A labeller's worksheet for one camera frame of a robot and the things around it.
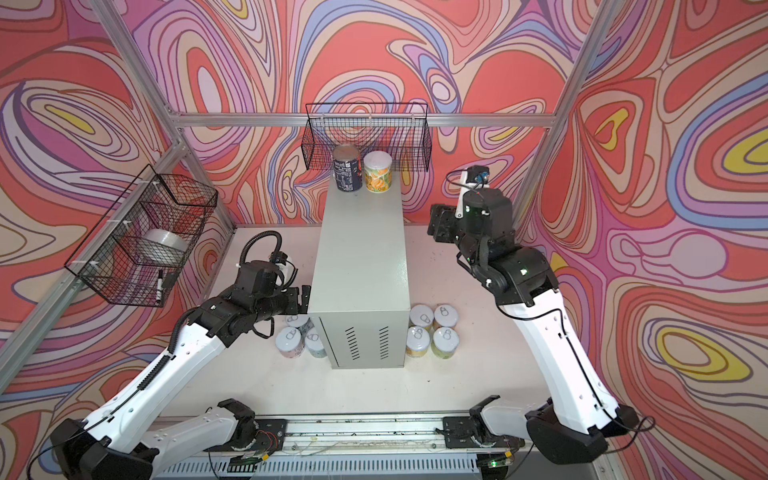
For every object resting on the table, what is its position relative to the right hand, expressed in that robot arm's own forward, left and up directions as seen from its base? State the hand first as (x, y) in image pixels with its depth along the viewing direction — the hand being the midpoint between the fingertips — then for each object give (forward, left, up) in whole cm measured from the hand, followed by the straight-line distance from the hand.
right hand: (448, 221), depth 64 cm
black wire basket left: (+4, +77, -10) cm, 77 cm away
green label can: (-12, -2, -37) cm, 39 cm away
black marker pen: (-6, +69, -15) cm, 71 cm away
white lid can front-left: (-11, +42, -36) cm, 56 cm away
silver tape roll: (+6, +69, -8) cm, 69 cm away
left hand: (-4, +35, -20) cm, 41 cm away
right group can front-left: (-11, +5, -36) cm, 38 cm away
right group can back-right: (-4, -4, -36) cm, 36 cm away
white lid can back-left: (-4, +41, -36) cm, 55 cm away
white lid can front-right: (-12, +35, -35) cm, 51 cm away
